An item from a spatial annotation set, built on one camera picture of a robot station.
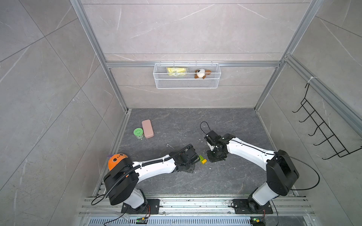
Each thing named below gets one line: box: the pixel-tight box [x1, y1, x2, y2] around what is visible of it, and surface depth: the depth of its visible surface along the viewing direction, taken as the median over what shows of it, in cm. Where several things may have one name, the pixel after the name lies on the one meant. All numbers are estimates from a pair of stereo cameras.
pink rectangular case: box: [141, 119, 155, 139], surface depth 106 cm
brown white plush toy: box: [194, 68, 212, 80], surface depth 89 cm
